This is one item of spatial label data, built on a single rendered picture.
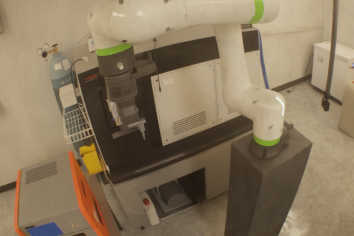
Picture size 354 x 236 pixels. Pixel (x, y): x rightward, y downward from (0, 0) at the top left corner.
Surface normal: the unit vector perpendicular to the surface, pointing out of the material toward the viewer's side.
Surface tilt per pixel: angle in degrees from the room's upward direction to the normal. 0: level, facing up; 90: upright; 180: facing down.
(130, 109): 70
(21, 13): 90
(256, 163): 0
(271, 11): 102
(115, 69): 90
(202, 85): 90
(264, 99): 17
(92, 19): 76
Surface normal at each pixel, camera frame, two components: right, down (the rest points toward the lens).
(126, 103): 0.42, 0.61
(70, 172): -0.11, -0.83
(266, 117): -0.52, 0.51
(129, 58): 0.84, 0.21
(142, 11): 0.37, 0.19
